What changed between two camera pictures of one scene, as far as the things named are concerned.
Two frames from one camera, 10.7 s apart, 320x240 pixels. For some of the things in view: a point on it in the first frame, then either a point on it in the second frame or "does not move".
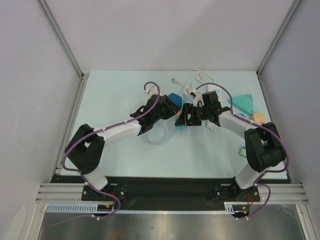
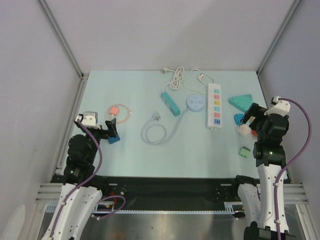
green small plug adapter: x=242 y=152 does not move
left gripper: x=172 y=109 → x=111 y=127
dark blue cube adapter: x=176 y=99 → x=112 y=140
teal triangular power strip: x=244 y=103 does not move
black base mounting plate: x=168 y=193 does not move
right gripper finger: x=181 y=120 → x=247 y=114
